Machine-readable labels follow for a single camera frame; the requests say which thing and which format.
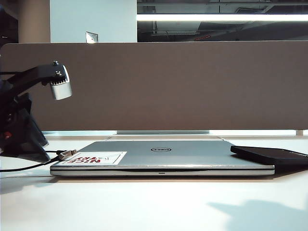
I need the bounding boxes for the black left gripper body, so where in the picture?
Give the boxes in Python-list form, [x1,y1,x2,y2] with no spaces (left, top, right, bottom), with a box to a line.
[0,93,31,146]

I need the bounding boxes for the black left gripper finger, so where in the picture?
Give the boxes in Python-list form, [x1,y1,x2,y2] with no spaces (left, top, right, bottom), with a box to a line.
[0,115,51,164]
[24,95,51,148]

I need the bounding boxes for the black charging cable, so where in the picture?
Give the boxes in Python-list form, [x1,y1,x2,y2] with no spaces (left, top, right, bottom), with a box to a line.
[0,149,77,172]

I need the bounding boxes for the black smartphone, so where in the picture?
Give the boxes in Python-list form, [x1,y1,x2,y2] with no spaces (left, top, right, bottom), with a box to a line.
[230,145,308,169]

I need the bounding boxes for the white sticker red letters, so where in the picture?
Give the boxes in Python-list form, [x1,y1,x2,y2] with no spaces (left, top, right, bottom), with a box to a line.
[63,151,128,166]

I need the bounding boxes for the beige round column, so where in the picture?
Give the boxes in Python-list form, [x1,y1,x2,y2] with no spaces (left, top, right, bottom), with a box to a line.
[18,0,51,44]

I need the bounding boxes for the brown desk divider panel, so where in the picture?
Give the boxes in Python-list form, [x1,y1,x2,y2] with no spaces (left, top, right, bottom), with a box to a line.
[0,42,308,132]

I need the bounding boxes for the light grey bar under divider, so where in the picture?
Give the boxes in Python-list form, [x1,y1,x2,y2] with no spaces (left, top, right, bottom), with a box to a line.
[116,130,210,135]

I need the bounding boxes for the silver Dell laptop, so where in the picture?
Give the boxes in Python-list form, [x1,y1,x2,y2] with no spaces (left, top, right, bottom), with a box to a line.
[50,141,275,178]

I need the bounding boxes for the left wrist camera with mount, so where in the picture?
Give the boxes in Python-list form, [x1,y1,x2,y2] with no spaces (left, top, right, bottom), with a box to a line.
[0,60,73,101]

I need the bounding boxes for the metal wall plate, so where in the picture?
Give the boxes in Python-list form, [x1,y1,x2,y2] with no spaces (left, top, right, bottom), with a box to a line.
[86,31,99,44]

